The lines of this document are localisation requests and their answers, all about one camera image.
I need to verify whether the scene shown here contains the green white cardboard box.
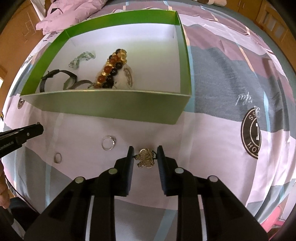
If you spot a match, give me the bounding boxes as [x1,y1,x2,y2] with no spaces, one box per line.
[21,9,191,125]

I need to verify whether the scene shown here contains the wooden wardrobe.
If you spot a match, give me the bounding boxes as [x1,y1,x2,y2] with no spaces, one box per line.
[1,1,43,109]

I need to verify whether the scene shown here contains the wooden headboard frame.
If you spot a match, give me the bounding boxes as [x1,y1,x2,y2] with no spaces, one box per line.
[226,0,295,68]

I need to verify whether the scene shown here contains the gold black bead bracelet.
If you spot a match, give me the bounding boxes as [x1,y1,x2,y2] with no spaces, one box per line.
[101,48,129,89]

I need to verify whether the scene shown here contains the person's left hand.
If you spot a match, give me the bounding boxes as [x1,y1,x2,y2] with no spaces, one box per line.
[0,162,10,209]

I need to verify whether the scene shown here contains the pale green jade bracelet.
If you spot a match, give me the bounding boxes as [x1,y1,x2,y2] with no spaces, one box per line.
[68,51,96,69]

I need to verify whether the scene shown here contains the black wrist watch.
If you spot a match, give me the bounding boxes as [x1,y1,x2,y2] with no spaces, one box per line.
[39,69,95,93]

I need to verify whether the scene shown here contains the pink folded quilt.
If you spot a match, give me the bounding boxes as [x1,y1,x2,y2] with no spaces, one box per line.
[36,0,107,35]

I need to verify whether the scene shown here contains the red bead bracelet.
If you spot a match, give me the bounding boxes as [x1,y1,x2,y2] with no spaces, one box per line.
[93,52,121,89]

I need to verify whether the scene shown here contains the small silver ring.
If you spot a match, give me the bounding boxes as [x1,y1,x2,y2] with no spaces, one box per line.
[101,135,117,152]

